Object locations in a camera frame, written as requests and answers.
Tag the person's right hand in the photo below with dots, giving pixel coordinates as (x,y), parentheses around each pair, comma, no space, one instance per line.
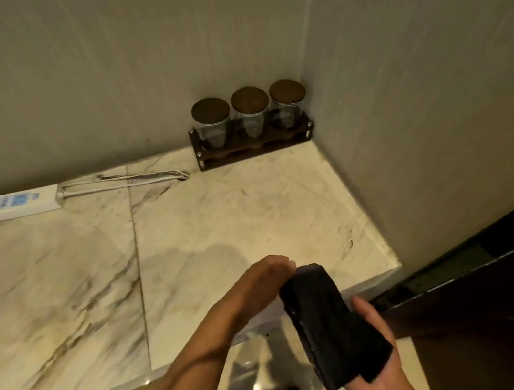
(392,386)

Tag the person's left hand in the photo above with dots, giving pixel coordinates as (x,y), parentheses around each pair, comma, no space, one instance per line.
(253,291)

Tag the person's right thumb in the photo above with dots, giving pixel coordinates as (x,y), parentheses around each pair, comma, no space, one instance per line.
(371,318)

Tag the person's left fingers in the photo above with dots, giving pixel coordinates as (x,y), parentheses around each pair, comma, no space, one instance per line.
(282,266)

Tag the dark grey cloth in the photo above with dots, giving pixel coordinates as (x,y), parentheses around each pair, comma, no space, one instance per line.
(330,322)

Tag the dark wooden jar rack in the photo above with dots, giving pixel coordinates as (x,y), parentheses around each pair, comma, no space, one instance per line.
(253,144)

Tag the dark wooden cabinet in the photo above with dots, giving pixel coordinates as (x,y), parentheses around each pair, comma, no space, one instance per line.
(497,309)

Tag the glass jar with wooden lid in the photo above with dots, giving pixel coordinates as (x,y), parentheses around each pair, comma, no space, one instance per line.
(212,121)
(251,110)
(288,101)

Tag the white power strip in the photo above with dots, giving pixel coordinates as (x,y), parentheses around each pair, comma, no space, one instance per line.
(15,204)

